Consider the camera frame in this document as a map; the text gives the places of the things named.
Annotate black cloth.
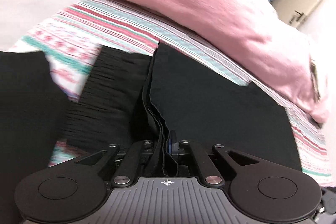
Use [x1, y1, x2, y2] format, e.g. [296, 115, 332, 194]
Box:
[0, 49, 69, 224]

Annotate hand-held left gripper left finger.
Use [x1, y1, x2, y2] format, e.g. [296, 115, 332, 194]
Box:
[75, 139, 158, 186]

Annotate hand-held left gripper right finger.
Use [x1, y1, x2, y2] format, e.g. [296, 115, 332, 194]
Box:
[168, 131, 261, 186]

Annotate black door handle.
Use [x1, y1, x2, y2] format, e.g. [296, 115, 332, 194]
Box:
[289, 10, 306, 25]

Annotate black pants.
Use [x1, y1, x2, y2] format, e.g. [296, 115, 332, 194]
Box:
[63, 43, 302, 178]

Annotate patterned striped bed sheet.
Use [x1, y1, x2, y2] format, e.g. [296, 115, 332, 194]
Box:
[8, 0, 334, 186]

